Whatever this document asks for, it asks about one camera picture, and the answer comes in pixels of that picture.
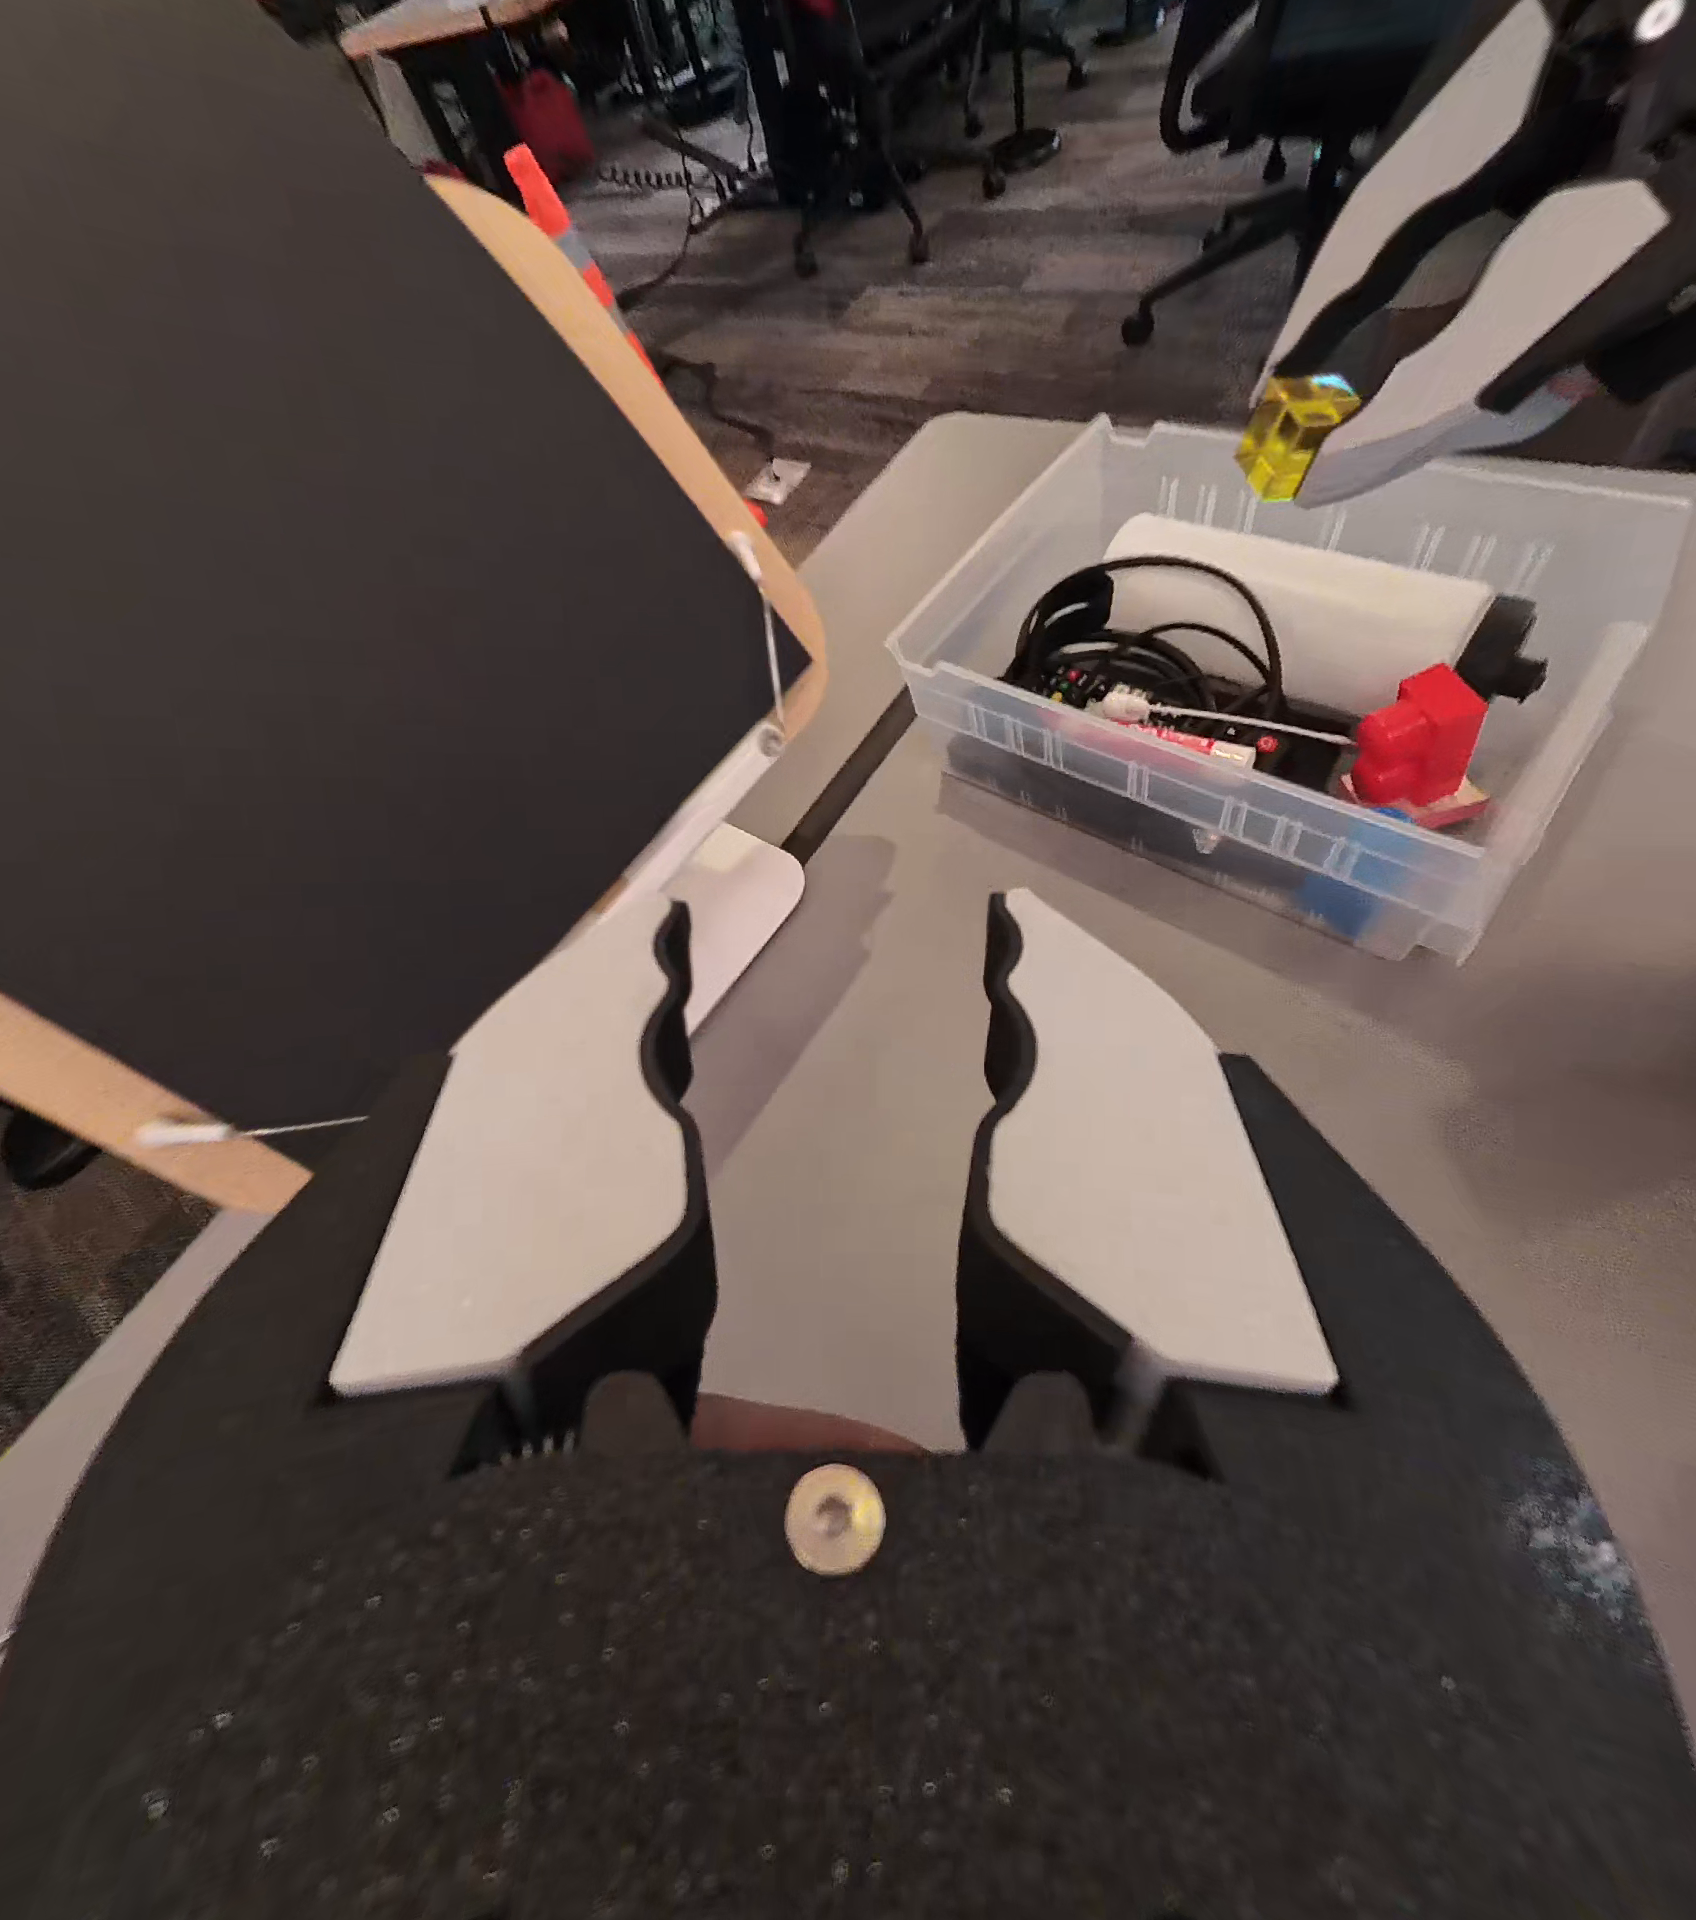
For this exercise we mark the clear plastic storage box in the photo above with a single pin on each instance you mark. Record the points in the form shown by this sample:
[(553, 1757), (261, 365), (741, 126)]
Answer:
[(1029, 525)]

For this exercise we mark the white packet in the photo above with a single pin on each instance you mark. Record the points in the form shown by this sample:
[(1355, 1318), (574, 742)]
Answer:
[(1358, 601)]

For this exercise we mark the red marker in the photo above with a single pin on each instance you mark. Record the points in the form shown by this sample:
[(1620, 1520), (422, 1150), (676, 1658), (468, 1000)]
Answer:
[(1192, 738)]

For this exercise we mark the yellow transparent cube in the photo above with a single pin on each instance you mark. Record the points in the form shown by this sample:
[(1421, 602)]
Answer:
[(1295, 439)]

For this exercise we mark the orange traffic cone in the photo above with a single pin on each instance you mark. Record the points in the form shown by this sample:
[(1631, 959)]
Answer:
[(578, 248)]

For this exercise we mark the grey desk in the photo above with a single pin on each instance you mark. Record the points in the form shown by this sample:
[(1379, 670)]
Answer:
[(1538, 1125)]

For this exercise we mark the black office chair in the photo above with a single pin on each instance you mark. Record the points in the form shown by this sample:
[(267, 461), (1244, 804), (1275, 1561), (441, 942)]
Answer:
[(1268, 90)]

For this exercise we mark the red bin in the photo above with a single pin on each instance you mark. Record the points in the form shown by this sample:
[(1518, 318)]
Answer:
[(549, 121)]

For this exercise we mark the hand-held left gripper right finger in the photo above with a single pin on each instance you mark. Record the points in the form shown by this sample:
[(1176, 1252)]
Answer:
[(1149, 1200)]

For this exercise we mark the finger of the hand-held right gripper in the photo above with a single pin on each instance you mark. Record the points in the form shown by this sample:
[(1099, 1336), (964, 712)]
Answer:
[(1402, 165), (1538, 284)]

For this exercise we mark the blue single-stud block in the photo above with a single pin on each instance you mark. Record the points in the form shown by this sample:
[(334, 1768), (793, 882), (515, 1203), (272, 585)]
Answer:
[(1350, 900)]

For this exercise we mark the black panel with wooden edge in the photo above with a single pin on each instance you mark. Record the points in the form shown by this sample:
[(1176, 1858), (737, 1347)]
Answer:
[(263, 601)]

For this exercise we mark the black remote control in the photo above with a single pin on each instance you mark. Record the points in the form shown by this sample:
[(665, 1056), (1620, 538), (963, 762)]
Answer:
[(1283, 742)]

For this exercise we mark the white clamp plate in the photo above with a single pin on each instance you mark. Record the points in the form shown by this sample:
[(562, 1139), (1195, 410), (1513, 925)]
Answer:
[(743, 915)]

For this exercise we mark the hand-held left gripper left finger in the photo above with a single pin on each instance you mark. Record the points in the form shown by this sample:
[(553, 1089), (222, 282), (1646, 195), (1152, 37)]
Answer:
[(518, 1200)]

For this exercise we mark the red two-stud block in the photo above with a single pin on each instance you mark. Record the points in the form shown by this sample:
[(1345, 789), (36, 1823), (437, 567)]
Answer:
[(1419, 734)]

